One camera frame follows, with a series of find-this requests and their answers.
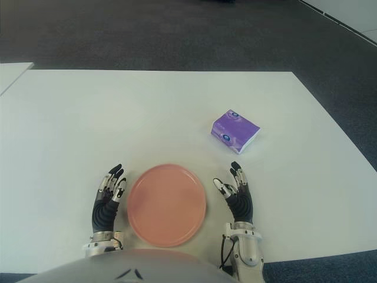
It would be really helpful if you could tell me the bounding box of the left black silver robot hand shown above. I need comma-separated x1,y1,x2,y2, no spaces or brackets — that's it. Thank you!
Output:
91,163,127,234

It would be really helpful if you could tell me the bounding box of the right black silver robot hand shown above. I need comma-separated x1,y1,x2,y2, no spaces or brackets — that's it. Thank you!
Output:
212,161,254,225

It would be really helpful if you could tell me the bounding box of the purple tissue paper pack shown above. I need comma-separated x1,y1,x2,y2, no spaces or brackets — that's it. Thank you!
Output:
210,109,262,155

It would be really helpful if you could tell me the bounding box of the pink round plate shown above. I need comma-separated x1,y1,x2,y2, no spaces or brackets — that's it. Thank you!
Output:
127,163,207,248

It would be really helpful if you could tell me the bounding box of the grey robot torso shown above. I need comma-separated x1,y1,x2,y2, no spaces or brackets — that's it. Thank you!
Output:
17,248,236,283

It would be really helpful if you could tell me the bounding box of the white neighbouring table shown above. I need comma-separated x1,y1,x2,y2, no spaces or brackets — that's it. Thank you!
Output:
0,62,35,97

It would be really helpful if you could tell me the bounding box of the white panel with dark edge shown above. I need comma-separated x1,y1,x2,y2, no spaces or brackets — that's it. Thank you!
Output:
300,0,377,45

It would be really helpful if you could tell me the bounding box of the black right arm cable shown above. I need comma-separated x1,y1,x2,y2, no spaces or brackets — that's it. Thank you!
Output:
217,234,236,269

